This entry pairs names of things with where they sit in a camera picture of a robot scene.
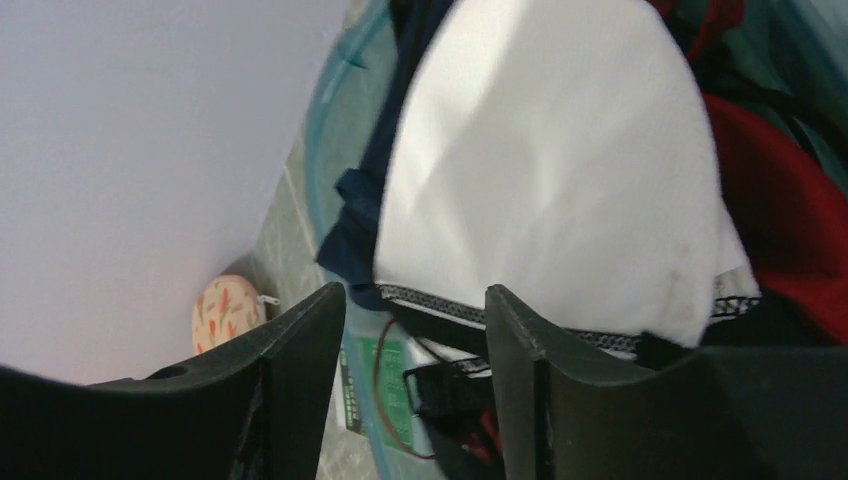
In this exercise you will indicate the red cloth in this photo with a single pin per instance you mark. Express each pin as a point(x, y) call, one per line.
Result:
point(790, 216)

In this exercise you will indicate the patterned beige oven mitt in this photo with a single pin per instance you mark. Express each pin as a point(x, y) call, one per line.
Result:
point(229, 307)

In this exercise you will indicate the white padded bag insert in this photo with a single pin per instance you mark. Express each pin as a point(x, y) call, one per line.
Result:
point(560, 149)

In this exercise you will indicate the teal plastic basket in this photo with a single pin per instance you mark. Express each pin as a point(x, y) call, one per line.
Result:
point(343, 112)

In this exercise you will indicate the navy blue cloth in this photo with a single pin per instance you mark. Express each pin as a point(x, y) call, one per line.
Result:
point(348, 249)

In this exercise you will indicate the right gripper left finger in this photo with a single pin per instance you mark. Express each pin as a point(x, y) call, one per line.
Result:
point(254, 407)

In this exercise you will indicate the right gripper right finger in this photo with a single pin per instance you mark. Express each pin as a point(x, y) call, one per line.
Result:
point(567, 410)

